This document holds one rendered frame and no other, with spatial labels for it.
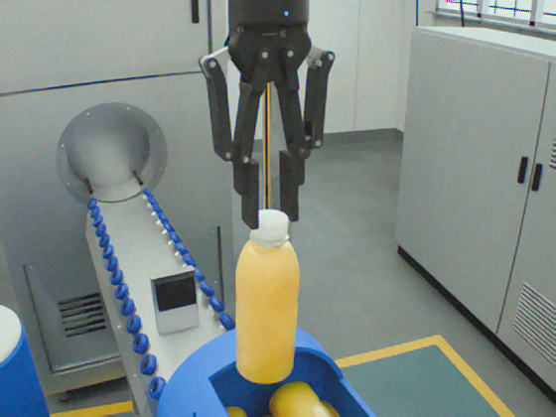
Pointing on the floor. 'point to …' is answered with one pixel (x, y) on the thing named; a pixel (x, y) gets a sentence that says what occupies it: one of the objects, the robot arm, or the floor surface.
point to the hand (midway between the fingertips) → (269, 190)
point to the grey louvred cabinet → (485, 186)
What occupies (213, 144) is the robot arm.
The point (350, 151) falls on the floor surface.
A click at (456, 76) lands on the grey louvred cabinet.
